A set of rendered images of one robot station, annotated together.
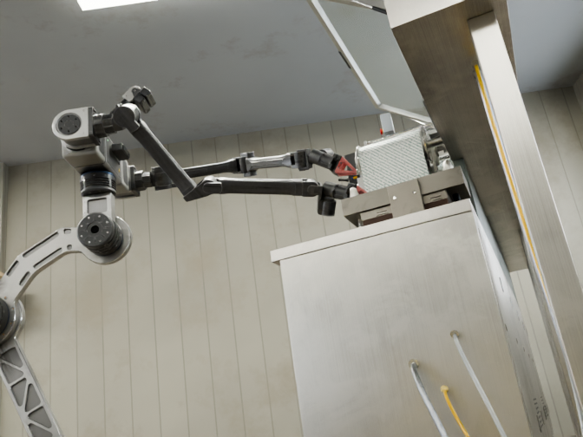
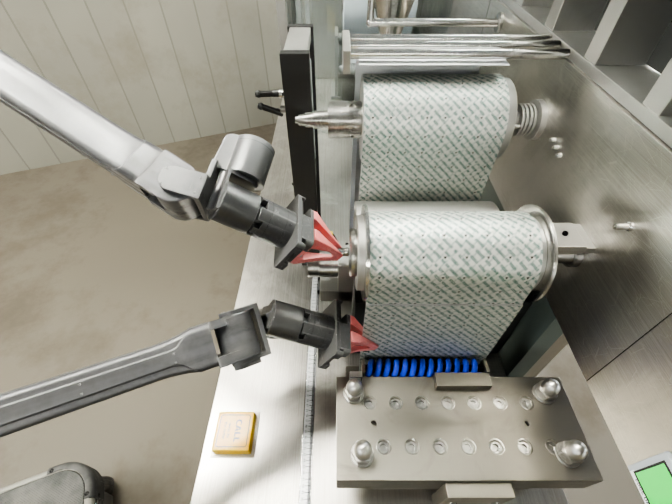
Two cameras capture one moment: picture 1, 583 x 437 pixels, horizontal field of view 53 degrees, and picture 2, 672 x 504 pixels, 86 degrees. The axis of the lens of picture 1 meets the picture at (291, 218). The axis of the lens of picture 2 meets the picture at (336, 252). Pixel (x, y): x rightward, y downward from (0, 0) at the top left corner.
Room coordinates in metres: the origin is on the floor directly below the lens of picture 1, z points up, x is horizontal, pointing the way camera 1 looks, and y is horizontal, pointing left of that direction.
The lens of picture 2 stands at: (1.72, -0.13, 1.66)
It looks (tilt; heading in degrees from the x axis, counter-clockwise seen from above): 48 degrees down; 339
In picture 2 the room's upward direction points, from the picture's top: straight up
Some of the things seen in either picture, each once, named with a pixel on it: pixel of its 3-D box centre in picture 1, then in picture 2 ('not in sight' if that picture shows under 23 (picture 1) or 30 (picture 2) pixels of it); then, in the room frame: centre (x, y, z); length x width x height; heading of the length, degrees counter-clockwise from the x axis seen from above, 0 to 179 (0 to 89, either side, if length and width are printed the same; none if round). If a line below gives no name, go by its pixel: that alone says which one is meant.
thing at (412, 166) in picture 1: (396, 182); (432, 334); (1.95, -0.39, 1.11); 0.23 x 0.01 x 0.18; 69
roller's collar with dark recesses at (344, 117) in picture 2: not in sight; (344, 119); (2.29, -0.37, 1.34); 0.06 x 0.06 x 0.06; 69
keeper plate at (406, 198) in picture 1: (405, 199); (470, 498); (1.73, -0.37, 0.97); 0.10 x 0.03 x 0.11; 69
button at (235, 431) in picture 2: not in sight; (234, 432); (1.99, -0.03, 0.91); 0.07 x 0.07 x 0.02; 69
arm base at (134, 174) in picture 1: (142, 180); not in sight; (2.32, 0.63, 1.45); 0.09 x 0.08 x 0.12; 1
